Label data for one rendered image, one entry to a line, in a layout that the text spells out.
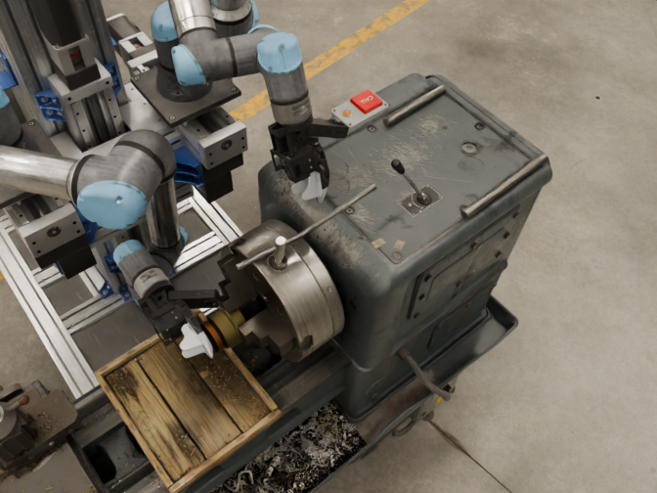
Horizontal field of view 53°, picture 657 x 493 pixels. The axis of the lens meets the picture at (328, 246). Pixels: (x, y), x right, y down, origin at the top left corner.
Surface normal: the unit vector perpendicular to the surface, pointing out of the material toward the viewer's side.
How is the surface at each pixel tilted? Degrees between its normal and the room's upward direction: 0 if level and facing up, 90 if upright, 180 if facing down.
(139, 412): 0
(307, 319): 57
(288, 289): 30
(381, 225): 0
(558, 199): 0
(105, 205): 89
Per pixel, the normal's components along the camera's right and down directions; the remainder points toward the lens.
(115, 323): 0.04, -0.58
